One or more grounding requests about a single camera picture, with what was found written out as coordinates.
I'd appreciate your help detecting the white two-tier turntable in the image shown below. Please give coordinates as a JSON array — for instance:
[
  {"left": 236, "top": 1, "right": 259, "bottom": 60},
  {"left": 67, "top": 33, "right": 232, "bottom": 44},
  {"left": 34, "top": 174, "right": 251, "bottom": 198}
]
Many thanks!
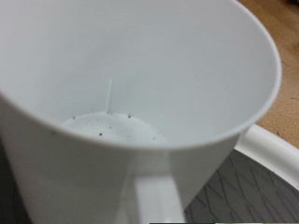
[{"left": 0, "top": 123, "right": 299, "bottom": 224}]

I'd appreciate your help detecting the white mug green-taped handle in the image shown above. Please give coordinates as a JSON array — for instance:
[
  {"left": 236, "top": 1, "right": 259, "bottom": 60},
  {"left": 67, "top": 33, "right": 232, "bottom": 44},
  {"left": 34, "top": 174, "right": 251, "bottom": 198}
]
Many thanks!
[{"left": 0, "top": 0, "right": 283, "bottom": 224}]

